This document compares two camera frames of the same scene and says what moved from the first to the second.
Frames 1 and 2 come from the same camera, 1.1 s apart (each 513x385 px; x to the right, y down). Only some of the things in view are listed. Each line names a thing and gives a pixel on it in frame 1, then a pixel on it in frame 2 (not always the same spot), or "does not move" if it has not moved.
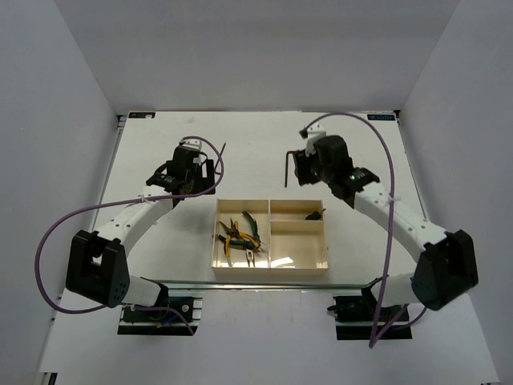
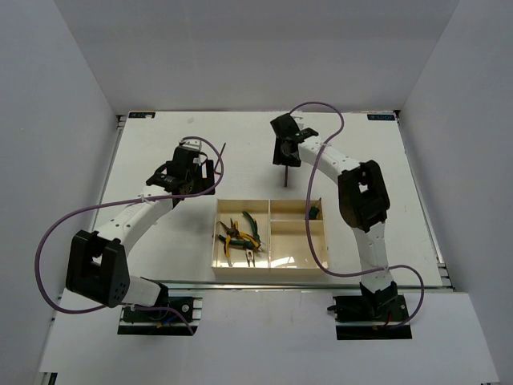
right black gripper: [301, 163] → [280, 159]
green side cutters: [254, 228] does not move
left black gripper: [207, 182] does not move
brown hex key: [223, 148] does not move
